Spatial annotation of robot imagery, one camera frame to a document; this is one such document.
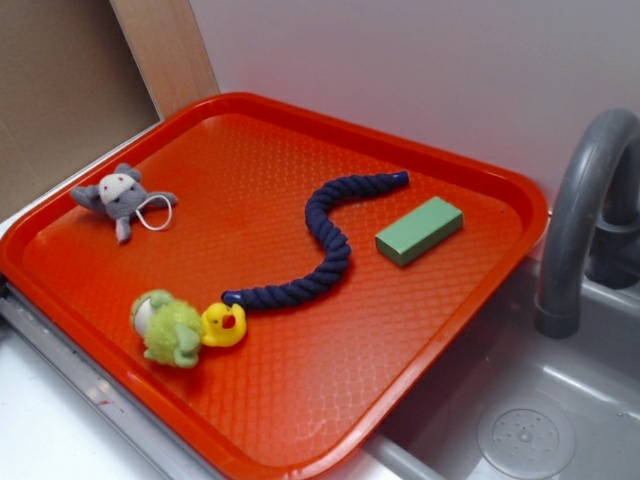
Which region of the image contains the brown cardboard panel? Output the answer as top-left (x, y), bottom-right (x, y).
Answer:
top-left (1, 1), bottom-right (158, 219)

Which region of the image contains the green plush toy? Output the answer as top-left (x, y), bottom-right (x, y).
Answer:
top-left (129, 290), bottom-right (204, 369)

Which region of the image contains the grey plush mouse toy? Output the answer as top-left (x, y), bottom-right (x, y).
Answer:
top-left (70, 163), bottom-right (178, 244)

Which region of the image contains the wooden board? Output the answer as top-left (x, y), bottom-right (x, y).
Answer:
top-left (111, 0), bottom-right (219, 119)

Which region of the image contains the dark blue rope toy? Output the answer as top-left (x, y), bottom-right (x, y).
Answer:
top-left (221, 171), bottom-right (409, 311)

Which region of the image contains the grey plastic sink basin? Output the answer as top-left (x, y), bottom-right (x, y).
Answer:
top-left (363, 259), bottom-right (640, 480)

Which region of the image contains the green rectangular block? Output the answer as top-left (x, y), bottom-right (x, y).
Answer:
top-left (375, 197), bottom-right (464, 267)

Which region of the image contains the orange plastic tray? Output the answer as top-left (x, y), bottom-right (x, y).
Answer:
top-left (1, 93), bottom-right (547, 479)

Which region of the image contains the grey plastic faucet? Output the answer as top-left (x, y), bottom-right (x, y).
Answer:
top-left (535, 109), bottom-right (639, 339)

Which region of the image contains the yellow rubber duck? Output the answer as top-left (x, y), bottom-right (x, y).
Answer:
top-left (201, 303), bottom-right (247, 347)

